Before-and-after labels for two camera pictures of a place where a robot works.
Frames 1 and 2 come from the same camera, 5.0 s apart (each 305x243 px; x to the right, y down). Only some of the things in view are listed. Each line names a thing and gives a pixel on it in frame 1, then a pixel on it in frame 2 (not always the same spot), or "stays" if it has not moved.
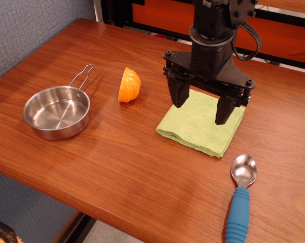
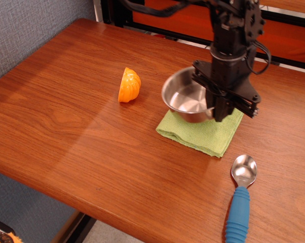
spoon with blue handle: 243,172 stays
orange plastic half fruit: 129,85 stays
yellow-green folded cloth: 194,124 stays
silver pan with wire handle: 60,113 → 185,95
